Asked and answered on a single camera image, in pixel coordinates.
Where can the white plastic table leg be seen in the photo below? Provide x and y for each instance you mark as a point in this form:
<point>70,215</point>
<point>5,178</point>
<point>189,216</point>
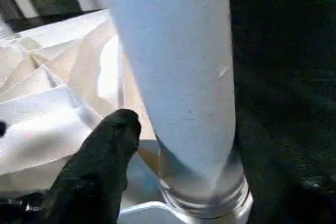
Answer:
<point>178,51</point>

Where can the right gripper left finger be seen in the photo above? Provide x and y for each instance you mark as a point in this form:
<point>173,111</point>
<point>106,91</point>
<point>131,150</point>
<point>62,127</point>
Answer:
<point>92,176</point>

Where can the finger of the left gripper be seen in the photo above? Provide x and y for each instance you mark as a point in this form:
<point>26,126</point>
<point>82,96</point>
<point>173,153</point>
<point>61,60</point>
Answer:
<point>2,129</point>

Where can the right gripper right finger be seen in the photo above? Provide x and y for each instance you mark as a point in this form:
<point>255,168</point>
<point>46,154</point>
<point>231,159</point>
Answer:
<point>315,208</point>

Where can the white plastic table top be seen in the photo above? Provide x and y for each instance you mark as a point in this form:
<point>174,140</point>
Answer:
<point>39,129</point>

